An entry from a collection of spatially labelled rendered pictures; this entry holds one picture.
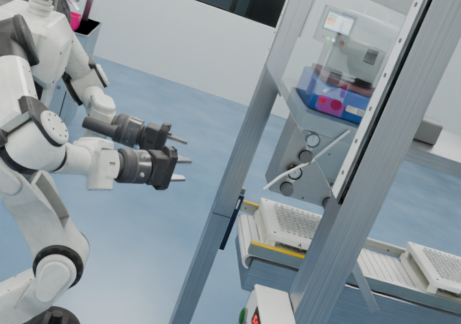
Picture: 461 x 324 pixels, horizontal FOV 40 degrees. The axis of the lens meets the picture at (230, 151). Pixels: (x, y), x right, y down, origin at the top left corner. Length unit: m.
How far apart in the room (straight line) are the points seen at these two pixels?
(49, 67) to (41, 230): 0.49
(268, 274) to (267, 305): 0.78
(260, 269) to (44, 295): 0.62
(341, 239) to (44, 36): 0.93
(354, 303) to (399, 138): 1.02
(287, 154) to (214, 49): 5.09
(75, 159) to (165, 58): 5.33
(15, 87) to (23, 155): 0.14
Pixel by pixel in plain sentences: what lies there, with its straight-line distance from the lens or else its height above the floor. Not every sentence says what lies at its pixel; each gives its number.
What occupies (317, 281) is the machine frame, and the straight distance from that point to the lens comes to 1.01.
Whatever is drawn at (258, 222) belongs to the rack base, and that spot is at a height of 0.84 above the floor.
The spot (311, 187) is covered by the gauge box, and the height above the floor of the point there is 1.07.
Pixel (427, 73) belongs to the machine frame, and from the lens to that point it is 0.92.
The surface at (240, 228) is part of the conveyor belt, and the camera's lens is 1.92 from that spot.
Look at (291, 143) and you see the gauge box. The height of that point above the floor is 1.16.
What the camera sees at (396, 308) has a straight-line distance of 1.94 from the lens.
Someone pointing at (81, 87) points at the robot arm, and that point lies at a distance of 2.06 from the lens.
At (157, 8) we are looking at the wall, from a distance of 6.62.
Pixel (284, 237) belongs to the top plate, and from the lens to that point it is 1.77.
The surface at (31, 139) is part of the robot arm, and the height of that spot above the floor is 1.09.
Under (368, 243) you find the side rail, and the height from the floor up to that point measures 0.84.
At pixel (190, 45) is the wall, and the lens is 6.66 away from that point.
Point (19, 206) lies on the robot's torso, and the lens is 1.82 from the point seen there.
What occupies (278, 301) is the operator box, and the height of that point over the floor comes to 1.08.
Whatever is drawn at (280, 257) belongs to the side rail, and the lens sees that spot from 1.77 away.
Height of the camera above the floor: 1.59
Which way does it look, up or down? 18 degrees down
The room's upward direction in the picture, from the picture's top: 20 degrees clockwise
